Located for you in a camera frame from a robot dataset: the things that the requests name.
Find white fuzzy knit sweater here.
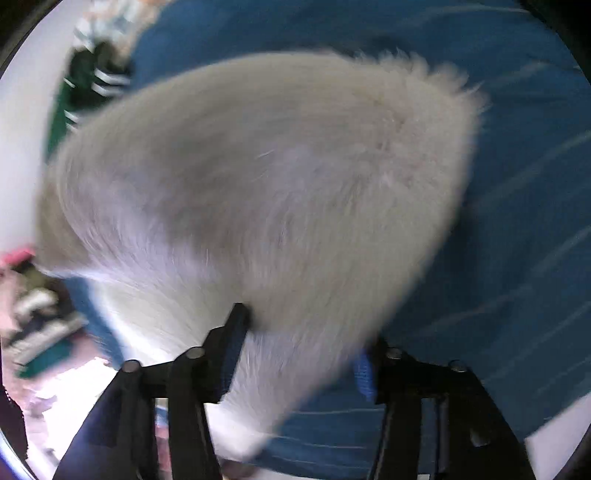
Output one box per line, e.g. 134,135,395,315
35,52,486,460

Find blue striped bed sheet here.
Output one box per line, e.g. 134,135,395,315
44,1,590,479

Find green garment with white stripes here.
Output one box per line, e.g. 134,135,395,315
45,42,131,162

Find plaid orange blue quilt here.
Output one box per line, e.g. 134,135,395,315
73,0,169,51

